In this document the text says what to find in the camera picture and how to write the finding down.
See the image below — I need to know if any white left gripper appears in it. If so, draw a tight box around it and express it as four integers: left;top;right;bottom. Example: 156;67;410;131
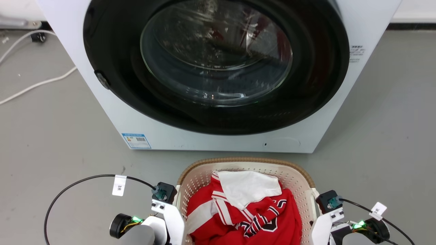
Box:
151;200;186;245

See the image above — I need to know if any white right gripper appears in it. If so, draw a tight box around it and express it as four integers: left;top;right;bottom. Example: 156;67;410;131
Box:
309;208;345;245

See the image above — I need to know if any white perforated laundry basket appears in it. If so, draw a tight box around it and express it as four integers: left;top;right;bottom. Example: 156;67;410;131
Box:
176;157;317;245

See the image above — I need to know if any red striped sports jersey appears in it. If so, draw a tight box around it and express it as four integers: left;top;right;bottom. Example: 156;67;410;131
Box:
185;172;303;245

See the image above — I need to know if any white cloth garment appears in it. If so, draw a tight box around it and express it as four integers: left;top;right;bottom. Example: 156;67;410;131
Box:
212;170;283;211

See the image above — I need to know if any blue energy label sticker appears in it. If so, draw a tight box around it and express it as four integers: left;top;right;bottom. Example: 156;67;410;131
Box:
121;133;152;150

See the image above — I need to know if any white front-load washing machine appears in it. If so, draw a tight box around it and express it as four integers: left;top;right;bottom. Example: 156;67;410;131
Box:
36;0;403;153

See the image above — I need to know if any white oval filter cover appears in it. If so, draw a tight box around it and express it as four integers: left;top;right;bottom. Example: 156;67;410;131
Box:
262;137;301;149

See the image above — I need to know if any grey printed text sticker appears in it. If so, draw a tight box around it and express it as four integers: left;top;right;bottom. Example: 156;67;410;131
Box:
349;45;366;64

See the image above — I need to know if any round black washer door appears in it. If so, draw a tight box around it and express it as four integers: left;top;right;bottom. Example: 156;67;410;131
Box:
83;0;350;135

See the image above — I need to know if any grey flat metal object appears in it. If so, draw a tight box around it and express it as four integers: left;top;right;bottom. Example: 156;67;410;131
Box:
0;15;42;30

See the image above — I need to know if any white cable tag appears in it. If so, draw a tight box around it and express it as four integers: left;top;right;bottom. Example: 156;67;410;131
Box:
112;175;127;197
369;202;388;221

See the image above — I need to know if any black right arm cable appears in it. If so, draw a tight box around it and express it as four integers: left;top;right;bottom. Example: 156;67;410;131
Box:
339;198;415;245

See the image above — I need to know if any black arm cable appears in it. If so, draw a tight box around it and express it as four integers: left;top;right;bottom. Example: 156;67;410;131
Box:
44;174;158;245
339;198;415;245

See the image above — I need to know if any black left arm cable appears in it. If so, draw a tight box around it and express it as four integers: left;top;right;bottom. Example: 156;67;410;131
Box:
44;174;158;245

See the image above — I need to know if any black door latch handle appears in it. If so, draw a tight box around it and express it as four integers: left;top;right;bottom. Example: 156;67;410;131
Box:
94;70;111;90

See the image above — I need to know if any white floor cable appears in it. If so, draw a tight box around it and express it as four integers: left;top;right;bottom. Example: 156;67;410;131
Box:
0;66;78;105

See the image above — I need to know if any grey-white floor cable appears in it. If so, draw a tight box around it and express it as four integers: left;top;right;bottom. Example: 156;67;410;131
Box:
0;30;58;65

